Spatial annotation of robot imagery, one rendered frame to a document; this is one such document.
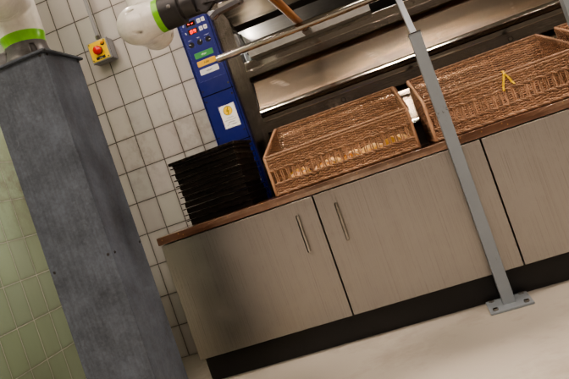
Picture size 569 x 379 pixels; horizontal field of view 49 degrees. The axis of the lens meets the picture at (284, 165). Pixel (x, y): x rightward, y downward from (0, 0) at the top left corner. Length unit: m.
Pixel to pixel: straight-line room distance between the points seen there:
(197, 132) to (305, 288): 0.97
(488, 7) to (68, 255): 1.90
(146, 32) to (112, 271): 0.67
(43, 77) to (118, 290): 0.63
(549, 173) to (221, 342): 1.29
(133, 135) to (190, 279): 0.89
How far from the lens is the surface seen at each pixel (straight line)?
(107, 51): 2.98
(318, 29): 2.70
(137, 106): 2.97
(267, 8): 2.83
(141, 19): 1.77
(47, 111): 1.86
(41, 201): 1.88
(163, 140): 2.92
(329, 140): 2.24
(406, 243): 2.20
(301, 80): 2.76
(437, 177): 2.18
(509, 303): 2.21
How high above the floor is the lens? 0.64
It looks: 1 degrees up
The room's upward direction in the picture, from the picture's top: 19 degrees counter-clockwise
